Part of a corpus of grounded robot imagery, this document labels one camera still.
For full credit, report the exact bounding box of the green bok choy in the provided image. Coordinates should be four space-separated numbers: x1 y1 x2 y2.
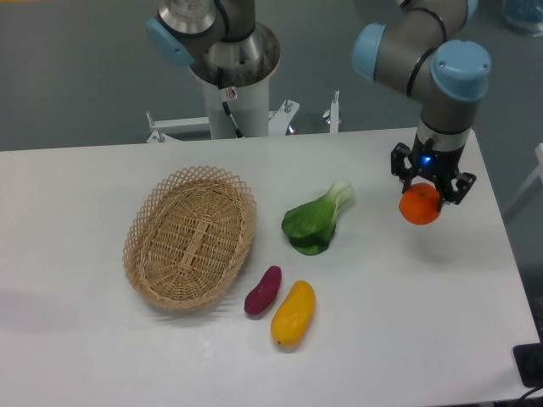
281 180 354 256

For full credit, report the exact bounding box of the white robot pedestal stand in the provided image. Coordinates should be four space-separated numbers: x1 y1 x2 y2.
146 79 300 143

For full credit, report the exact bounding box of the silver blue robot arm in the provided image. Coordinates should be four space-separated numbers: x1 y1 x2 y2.
146 1 491 204

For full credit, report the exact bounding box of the orange fruit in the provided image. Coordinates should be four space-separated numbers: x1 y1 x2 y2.
399 183 440 226

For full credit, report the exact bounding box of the woven wicker basket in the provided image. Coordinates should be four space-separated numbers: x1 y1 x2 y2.
123 166 257 311

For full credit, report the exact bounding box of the white frame at right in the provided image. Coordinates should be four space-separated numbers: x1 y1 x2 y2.
502 143 542 222

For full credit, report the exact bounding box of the blue object top right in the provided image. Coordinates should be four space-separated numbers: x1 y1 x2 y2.
501 0 542 37

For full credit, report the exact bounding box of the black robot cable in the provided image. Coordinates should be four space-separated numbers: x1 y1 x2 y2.
216 67 245 139

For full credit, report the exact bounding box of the purple sweet potato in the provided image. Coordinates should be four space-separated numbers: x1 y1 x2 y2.
244 265 283 316

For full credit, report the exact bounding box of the yellow mango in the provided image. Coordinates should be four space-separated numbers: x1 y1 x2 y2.
271 280 316 348

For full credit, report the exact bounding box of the black device at edge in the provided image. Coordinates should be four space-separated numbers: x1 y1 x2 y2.
512 343 542 387

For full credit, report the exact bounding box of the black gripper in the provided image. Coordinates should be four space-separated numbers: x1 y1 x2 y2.
390 131 476 211

